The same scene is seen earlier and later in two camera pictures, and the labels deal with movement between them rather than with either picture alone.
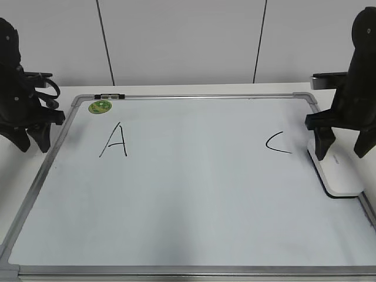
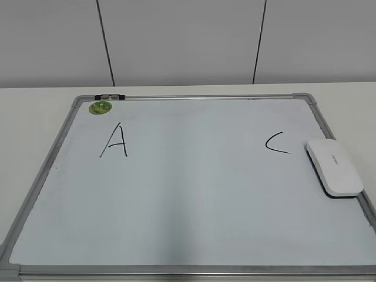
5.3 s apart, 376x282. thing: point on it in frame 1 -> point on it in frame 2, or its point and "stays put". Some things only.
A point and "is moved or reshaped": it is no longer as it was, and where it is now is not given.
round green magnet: (99, 107) stays put
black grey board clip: (110, 96) stays put
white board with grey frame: (186, 187) stays put
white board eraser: (341, 170) is moved or reshaped
